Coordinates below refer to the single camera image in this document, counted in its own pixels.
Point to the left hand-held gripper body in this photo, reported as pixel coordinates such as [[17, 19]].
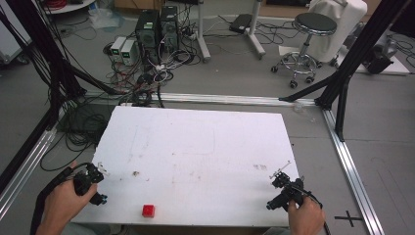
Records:
[[86, 178]]

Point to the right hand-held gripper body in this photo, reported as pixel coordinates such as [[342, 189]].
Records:
[[290, 192]]

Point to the red block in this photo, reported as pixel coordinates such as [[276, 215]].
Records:
[[148, 211]]

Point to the person's right hand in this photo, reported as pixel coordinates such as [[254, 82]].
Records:
[[306, 218]]

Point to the person's left hand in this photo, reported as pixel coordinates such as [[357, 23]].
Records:
[[60, 204]]

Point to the black upright strut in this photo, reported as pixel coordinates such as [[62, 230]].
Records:
[[342, 111]]

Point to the white power strip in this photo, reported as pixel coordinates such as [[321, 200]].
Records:
[[160, 67]]

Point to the white power supply box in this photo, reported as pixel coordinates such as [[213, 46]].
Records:
[[116, 47], [128, 52]]

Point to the white desk leg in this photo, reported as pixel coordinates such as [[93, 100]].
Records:
[[256, 32], [203, 36]]

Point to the large black computer tower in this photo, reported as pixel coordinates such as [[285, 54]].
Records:
[[148, 34]]

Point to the clear plastic bag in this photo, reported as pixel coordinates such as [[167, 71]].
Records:
[[104, 18]]

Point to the black device on mat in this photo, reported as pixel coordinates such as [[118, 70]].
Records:
[[380, 58]]

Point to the black round chrome stool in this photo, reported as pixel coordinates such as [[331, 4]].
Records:
[[314, 23]]

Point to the flat black box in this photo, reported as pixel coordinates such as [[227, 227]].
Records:
[[240, 23]]

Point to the slim black computer tower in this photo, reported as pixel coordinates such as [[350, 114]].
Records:
[[169, 27]]

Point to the white floor mat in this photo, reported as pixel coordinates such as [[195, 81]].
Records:
[[399, 67]]

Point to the round white table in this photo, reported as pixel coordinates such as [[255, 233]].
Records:
[[70, 6]]

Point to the white cloth cover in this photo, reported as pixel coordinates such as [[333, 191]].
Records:
[[345, 19]]

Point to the aluminium floor rail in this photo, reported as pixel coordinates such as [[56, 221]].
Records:
[[26, 169], [228, 98], [352, 173]]

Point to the black frame post with brace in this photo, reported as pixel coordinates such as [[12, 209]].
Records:
[[362, 49]]

